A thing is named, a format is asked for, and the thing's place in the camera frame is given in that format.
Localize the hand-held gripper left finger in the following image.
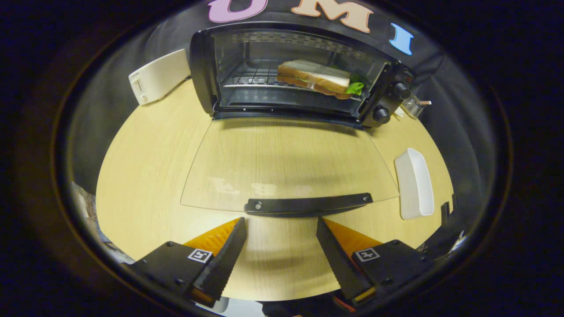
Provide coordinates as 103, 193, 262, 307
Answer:
128, 217, 247, 309

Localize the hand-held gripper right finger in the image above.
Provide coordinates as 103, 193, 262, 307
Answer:
316, 217, 434, 309

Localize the lettuce sandwich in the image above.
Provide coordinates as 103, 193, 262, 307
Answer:
277, 59, 365, 100

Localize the black toaster oven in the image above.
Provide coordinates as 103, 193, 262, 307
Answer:
180, 21, 416, 217

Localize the white bread toaster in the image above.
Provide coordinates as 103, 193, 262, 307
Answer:
128, 48, 191, 105

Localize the white rectangular dish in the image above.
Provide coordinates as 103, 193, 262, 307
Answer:
394, 148, 435, 221

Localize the black backdrop cloth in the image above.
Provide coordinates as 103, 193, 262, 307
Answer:
66, 0, 498, 247

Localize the metal wire basket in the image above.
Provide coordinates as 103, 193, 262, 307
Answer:
402, 96, 432, 119

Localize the oven wire rack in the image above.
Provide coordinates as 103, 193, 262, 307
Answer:
223, 66, 353, 95

